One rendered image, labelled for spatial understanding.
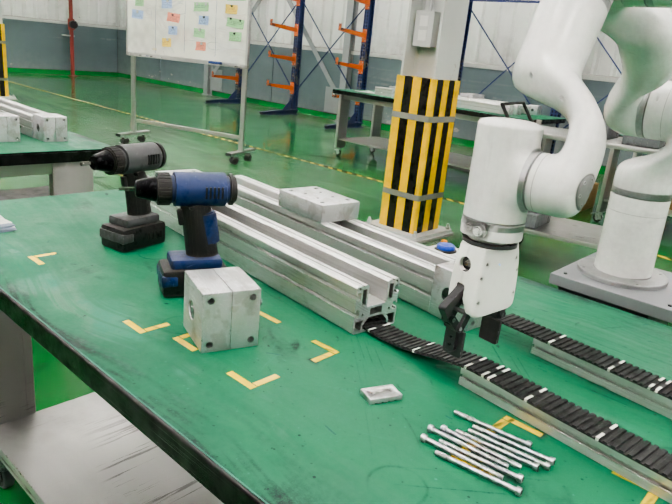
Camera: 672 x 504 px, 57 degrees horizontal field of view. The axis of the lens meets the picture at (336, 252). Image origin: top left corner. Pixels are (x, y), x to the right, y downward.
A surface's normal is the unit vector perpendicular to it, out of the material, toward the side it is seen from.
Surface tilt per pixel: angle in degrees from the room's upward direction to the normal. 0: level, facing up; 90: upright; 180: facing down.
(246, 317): 90
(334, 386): 0
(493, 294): 89
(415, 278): 90
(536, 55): 63
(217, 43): 90
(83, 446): 0
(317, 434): 0
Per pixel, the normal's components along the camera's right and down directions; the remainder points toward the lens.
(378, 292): -0.76, 0.13
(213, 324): 0.47, 0.32
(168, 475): 0.10, -0.95
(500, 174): -0.55, 0.18
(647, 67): -0.24, 0.92
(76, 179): 0.72, 0.28
